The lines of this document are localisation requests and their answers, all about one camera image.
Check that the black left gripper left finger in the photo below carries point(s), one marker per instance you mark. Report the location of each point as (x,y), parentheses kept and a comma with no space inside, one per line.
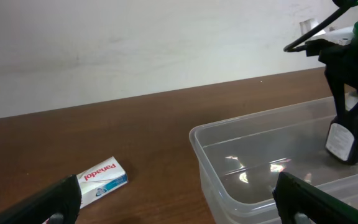
(37,208)

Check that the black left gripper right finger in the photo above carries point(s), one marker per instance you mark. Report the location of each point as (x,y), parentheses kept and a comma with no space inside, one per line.
(300,202)

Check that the dark bottle white cap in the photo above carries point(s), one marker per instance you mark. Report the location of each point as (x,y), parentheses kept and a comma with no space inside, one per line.
(342,140)

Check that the white Panadol box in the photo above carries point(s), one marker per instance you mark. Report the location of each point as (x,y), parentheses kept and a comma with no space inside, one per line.
(87,187)

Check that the clear plastic container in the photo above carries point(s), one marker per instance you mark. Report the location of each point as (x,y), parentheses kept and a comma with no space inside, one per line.
(240,160)

